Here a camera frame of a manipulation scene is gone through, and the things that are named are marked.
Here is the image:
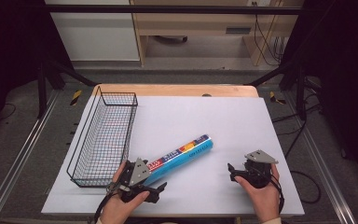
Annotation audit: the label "right hand-held gripper cable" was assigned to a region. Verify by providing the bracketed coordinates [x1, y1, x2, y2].
[269, 173, 286, 216]

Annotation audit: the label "hand-held gripper cable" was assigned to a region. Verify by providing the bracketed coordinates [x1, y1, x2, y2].
[269, 173, 286, 216]
[93, 181, 120, 224]

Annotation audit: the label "long blue wrap box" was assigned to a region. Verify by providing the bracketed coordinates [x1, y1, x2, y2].
[144, 133, 214, 187]

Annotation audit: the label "person's right hand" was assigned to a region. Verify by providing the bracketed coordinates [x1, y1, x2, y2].
[233, 163, 282, 224]

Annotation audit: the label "thin black floor cable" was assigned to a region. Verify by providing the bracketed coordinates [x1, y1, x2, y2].
[0, 102, 17, 122]

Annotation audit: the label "black hanging cables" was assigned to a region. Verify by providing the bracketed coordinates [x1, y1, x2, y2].
[253, 1, 288, 67]

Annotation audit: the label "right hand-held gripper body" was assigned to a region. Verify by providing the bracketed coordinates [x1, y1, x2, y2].
[242, 149, 280, 189]

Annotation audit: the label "person's left hand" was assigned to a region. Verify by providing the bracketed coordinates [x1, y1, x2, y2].
[100, 160, 151, 224]

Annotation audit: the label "left hand-held gripper cable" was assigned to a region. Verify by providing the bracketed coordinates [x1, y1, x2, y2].
[93, 181, 120, 224]

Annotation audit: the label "metal floor rail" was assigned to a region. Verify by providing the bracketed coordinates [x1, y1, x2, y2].
[283, 90, 357, 224]
[0, 89, 61, 224]

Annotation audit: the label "wooden table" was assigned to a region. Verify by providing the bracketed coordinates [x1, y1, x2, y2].
[91, 82, 260, 99]

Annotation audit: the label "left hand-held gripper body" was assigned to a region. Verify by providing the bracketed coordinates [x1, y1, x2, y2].
[117, 157, 161, 203]

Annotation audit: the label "white table mat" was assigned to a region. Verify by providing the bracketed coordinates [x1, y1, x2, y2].
[41, 94, 306, 217]

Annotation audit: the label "light wooden desk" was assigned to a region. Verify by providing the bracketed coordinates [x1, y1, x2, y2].
[130, 0, 306, 67]

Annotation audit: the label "yellow black striped tape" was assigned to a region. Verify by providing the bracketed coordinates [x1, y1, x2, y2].
[268, 91, 287, 105]
[70, 90, 83, 106]

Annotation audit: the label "black wire basket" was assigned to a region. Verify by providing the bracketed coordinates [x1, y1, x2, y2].
[66, 86, 139, 189]

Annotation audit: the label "white cabinet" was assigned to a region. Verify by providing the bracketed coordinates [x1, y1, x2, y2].
[44, 0, 142, 63]

